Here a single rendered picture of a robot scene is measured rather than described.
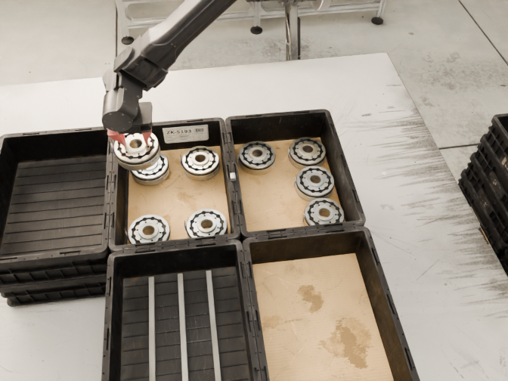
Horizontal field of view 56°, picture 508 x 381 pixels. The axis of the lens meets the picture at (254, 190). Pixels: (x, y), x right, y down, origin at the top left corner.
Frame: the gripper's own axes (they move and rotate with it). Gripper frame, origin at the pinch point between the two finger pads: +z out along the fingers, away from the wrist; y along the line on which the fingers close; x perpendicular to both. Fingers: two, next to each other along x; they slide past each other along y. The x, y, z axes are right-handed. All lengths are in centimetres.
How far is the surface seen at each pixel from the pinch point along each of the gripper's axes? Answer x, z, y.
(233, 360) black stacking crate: -46, 20, 18
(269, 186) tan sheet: 0.1, 22.7, 32.2
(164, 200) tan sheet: -2.1, 22.2, 3.6
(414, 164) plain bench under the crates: 14, 37, 82
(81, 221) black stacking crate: -6.6, 21.9, -17.6
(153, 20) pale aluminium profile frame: 184, 101, -13
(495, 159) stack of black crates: 30, 60, 126
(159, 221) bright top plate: -10.6, 18.9, 2.9
